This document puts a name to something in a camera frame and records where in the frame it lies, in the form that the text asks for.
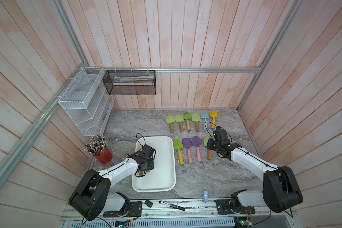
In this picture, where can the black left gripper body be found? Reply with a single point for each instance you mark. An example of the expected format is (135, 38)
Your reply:
(150, 165)

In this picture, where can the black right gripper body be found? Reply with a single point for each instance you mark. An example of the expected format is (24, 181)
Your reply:
(212, 145)

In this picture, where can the yellow plastic shovel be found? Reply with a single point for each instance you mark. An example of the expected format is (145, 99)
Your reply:
(214, 115)

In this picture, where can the light blue shovel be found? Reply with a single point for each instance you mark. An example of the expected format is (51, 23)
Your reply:
(205, 117)

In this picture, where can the pink handled purple shovel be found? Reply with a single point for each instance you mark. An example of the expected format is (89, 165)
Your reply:
(187, 143)

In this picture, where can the bright green yellow-handled shovel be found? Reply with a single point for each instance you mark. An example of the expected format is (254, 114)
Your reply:
(186, 116)

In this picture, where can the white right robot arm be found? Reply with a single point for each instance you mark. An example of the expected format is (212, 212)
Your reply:
(280, 188)

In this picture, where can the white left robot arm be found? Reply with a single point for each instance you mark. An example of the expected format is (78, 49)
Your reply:
(90, 197)

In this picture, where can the white storage box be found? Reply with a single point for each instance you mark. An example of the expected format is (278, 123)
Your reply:
(163, 177)

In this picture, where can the small black block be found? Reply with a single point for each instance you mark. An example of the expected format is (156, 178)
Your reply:
(148, 203)

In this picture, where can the red pencil cup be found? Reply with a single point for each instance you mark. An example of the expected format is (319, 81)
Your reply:
(99, 149)

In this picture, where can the light blue small bottle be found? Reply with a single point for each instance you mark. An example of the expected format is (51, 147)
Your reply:
(205, 195)

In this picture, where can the black marker pen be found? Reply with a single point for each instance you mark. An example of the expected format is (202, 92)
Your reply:
(174, 206)

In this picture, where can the black mesh basket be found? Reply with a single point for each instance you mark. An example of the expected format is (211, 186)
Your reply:
(130, 82)

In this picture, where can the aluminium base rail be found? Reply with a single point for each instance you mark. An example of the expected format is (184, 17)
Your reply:
(196, 214)

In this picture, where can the white wire shelf rack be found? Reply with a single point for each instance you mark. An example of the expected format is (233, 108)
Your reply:
(87, 102)

